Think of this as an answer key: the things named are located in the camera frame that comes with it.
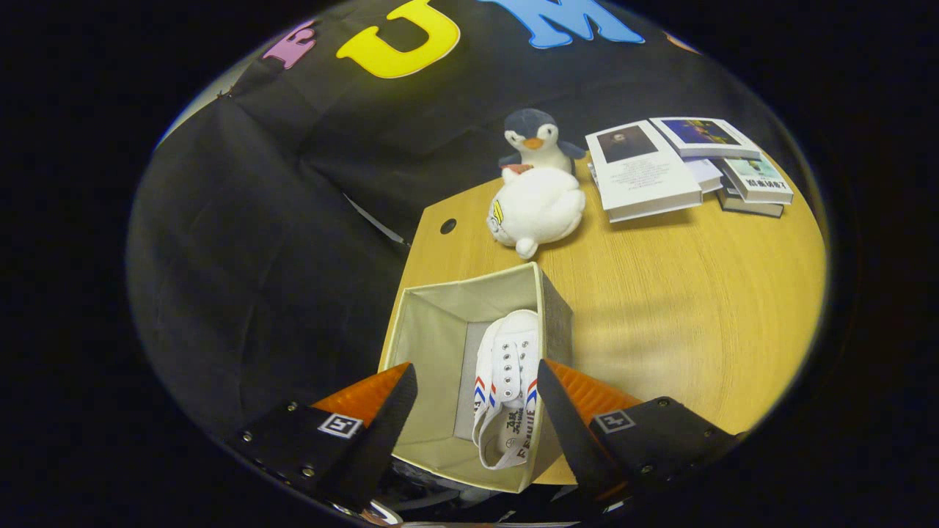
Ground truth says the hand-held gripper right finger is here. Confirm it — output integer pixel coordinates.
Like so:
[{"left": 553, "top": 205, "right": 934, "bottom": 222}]
[{"left": 537, "top": 359, "right": 742, "bottom": 505}]

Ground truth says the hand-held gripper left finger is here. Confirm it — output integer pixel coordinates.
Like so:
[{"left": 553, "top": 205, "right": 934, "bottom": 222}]
[{"left": 227, "top": 363, "right": 419, "bottom": 513}]

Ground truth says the white canvas shoe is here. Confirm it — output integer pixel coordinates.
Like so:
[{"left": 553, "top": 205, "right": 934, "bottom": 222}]
[{"left": 473, "top": 309, "right": 543, "bottom": 471}]

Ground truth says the grey fabric storage box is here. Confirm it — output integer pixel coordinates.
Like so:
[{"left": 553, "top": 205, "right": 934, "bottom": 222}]
[{"left": 378, "top": 262, "right": 575, "bottom": 494}]

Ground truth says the black backdrop cloth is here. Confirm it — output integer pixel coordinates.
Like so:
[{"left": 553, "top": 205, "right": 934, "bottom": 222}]
[{"left": 128, "top": 0, "right": 811, "bottom": 448}]

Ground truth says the white round plush toy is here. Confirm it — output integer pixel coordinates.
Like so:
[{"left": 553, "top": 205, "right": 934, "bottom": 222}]
[{"left": 487, "top": 167, "right": 587, "bottom": 260}]

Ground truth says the plain white book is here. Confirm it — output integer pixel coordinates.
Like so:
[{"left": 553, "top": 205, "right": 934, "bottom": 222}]
[{"left": 682, "top": 158, "right": 726, "bottom": 196}]

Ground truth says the penguin plush toy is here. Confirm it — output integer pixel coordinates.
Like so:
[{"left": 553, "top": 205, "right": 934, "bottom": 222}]
[{"left": 499, "top": 109, "right": 588, "bottom": 176}]

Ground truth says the book with pale teal cover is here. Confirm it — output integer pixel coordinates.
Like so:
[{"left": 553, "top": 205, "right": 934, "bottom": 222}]
[{"left": 723, "top": 155, "right": 794, "bottom": 205}]

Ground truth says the book with blue cover picture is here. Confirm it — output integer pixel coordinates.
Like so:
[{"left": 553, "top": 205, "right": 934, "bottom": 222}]
[{"left": 649, "top": 116, "right": 762, "bottom": 161}]

